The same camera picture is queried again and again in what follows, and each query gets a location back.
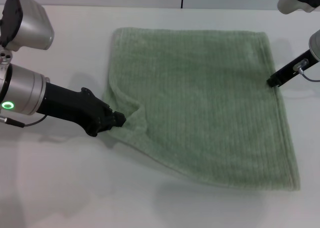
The green ribbed towel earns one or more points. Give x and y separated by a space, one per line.
200 108

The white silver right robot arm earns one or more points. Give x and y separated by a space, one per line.
315 44

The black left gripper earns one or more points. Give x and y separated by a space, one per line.
75 105

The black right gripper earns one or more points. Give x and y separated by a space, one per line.
295 68

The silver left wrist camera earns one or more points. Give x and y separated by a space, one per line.
27 23

